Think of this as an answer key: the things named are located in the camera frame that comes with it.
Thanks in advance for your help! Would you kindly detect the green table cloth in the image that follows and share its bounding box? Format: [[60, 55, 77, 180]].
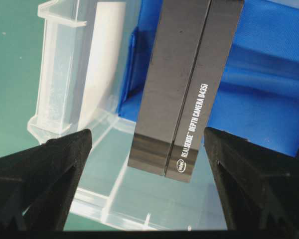
[[0, 0, 78, 231]]

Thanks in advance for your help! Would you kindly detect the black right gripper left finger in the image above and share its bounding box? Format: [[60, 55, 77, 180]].
[[0, 129, 92, 232]]

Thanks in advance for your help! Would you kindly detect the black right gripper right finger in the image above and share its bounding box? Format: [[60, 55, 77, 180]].
[[204, 127, 299, 232]]

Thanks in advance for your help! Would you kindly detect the clear plastic storage case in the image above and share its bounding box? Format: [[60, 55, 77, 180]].
[[27, 0, 226, 231]]

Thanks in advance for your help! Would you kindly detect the black box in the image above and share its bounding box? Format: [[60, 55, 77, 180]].
[[128, 0, 244, 183]]

